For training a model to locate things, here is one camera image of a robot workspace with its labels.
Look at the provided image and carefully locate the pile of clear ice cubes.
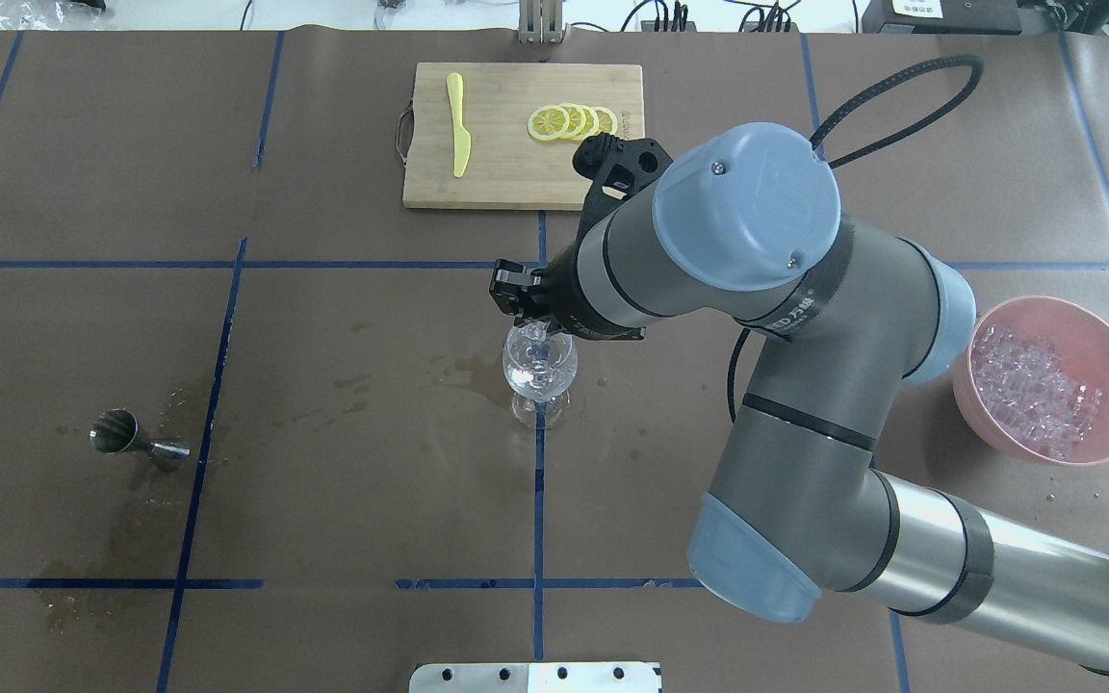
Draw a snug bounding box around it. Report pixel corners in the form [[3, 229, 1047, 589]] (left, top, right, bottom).
[[969, 324, 1105, 462]]

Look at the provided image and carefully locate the clear wine glass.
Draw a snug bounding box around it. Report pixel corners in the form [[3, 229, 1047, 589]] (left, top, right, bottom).
[[503, 322, 580, 430]]

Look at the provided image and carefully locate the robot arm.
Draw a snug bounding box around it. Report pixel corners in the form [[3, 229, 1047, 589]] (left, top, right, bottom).
[[489, 122, 1109, 680]]

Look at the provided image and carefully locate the lemon slice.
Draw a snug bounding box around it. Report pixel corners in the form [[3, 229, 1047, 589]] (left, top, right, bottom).
[[558, 104, 588, 140], [590, 106, 619, 135], [574, 104, 602, 141], [527, 105, 573, 141]]

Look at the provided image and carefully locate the bamboo cutting board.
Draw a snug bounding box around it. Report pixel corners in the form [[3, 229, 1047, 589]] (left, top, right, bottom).
[[403, 62, 647, 211]]

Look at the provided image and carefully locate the yellow plastic knife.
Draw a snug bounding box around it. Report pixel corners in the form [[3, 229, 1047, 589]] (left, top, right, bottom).
[[446, 73, 474, 179]]

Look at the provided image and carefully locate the metal camera stand bracket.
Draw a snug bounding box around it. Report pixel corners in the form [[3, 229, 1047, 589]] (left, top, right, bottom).
[[518, 0, 567, 45]]

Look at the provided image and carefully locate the pink plastic bowl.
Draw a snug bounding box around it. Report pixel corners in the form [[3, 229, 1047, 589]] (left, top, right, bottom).
[[952, 295, 1109, 468]]

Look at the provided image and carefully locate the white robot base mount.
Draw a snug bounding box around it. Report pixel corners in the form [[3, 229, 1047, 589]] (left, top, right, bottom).
[[408, 661, 664, 692]]

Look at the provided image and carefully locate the steel double jigger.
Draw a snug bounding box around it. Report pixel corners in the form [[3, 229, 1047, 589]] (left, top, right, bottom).
[[88, 408, 191, 473]]

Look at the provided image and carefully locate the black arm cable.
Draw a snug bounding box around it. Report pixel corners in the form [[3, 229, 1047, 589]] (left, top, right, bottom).
[[810, 55, 985, 171]]

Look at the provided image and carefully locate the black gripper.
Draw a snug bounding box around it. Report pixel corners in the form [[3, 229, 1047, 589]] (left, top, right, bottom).
[[488, 258, 574, 335]]

